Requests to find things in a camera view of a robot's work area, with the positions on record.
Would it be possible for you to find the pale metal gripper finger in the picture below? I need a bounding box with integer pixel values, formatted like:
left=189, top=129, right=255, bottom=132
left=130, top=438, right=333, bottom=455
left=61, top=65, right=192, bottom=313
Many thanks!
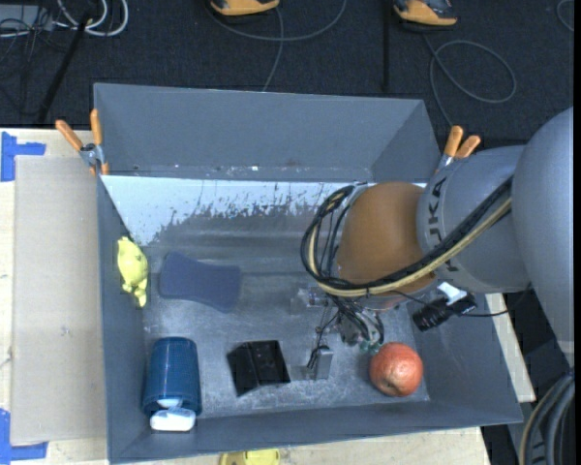
left=297, top=345, right=334, bottom=383
left=289, top=286, right=326, bottom=317

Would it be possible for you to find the red-orange apple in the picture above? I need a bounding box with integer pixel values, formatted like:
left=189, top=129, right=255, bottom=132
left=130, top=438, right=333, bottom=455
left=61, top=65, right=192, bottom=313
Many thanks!
left=368, top=341, right=425, bottom=398

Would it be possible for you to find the black box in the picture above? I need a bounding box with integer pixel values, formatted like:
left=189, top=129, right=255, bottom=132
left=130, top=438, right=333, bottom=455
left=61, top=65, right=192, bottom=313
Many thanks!
left=226, top=339, right=292, bottom=398

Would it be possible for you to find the blue ribbed cup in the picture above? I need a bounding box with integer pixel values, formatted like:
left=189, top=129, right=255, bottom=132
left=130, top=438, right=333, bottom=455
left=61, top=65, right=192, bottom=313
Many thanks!
left=140, top=336, right=204, bottom=419

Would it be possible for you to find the small white case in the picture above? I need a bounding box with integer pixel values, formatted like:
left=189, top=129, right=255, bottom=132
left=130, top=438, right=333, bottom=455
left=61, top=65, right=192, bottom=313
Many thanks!
left=148, top=403, right=198, bottom=433

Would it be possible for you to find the yellow toy animal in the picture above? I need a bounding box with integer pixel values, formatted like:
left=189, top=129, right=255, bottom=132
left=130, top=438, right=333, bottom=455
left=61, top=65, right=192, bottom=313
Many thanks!
left=115, top=235, right=151, bottom=309

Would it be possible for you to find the grey metal bin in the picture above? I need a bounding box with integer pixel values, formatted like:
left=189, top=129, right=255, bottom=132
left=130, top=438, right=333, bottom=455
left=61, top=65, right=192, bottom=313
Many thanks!
left=92, top=82, right=525, bottom=465

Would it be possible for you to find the pale cardboard board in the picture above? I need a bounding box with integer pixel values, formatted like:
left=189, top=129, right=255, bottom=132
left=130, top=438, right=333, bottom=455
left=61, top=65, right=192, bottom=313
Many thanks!
left=9, top=155, right=109, bottom=448

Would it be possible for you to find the black cylinder on white bracket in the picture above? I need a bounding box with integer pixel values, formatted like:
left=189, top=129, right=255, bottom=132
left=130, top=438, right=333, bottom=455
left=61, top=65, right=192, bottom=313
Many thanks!
left=411, top=281, right=478, bottom=333

